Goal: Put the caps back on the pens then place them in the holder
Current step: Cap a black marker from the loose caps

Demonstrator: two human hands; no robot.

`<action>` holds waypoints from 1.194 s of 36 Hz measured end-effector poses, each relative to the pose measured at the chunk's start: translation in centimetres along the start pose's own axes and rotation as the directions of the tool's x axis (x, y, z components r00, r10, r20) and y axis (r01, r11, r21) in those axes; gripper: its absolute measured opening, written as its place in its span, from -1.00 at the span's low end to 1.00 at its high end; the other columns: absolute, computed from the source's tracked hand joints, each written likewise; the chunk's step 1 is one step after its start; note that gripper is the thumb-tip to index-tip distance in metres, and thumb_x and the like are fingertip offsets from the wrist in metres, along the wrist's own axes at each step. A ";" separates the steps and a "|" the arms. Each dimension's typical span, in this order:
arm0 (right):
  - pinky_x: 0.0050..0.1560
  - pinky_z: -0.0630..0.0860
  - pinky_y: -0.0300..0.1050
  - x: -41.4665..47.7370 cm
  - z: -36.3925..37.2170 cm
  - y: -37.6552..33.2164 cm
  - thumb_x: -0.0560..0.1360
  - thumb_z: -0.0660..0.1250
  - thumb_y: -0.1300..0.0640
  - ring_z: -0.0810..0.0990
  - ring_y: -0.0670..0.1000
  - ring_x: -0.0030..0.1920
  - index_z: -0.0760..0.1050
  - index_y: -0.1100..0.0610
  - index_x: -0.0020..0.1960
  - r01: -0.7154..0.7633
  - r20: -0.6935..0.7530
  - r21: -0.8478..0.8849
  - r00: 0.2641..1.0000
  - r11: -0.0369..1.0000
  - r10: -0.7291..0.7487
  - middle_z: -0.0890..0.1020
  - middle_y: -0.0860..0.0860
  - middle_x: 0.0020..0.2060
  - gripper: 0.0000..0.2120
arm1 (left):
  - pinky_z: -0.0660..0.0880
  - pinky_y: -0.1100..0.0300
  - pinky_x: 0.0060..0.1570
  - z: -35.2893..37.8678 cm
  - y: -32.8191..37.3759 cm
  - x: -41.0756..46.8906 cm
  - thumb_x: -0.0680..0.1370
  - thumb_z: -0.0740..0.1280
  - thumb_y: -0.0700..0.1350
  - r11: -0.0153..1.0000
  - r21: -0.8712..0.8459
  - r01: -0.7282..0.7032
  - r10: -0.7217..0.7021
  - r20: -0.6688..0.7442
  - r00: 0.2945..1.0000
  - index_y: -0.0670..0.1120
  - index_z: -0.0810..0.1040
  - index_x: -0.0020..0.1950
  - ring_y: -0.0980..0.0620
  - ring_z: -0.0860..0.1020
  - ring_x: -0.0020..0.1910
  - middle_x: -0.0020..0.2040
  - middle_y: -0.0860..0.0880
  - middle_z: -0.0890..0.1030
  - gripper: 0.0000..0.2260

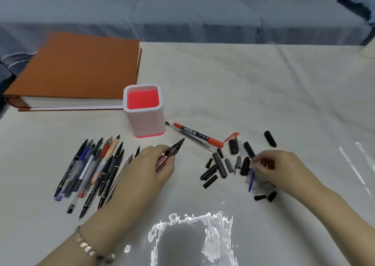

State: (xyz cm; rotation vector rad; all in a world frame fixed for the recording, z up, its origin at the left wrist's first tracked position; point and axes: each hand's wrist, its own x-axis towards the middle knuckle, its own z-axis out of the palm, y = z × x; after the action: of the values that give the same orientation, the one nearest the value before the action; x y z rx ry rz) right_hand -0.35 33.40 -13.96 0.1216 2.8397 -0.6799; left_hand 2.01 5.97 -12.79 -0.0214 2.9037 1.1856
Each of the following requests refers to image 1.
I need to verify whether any person's right hand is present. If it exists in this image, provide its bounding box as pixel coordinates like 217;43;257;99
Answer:
252;150;332;204

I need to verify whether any person's left hand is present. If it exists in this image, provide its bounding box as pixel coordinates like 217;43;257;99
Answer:
79;144;176;256

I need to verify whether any wide black pen cap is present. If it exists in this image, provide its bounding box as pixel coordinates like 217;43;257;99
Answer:
263;130;277;148

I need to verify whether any black whiteboard marker pen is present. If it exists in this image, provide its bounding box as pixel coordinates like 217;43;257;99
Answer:
154;137;186;173

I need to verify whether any row of pens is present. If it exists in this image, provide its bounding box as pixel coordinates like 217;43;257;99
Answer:
54;134;141;220

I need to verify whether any pile of pen caps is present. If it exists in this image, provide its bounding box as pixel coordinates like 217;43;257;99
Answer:
200;139;278;204

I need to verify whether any red black marker pen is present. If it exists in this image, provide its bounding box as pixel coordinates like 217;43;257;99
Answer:
173;122;224;148

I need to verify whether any red white pen holder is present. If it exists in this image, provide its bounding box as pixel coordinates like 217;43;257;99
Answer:
123;84;166;139

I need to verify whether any person's right forearm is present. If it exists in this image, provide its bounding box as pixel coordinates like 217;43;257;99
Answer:
297;186;375;266

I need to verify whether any white table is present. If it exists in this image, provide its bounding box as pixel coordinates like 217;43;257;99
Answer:
0;41;375;266

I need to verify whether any orange cover binder album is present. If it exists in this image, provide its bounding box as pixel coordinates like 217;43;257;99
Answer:
3;31;143;112

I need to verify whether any large white roll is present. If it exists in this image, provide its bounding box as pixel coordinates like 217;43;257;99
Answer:
361;37;375;59

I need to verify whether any blue grey sofa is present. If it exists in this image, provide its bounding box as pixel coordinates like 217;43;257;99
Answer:
0;0;375;82

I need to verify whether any pale bead bracelet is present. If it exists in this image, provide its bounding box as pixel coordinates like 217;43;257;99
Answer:
73;225;116;264

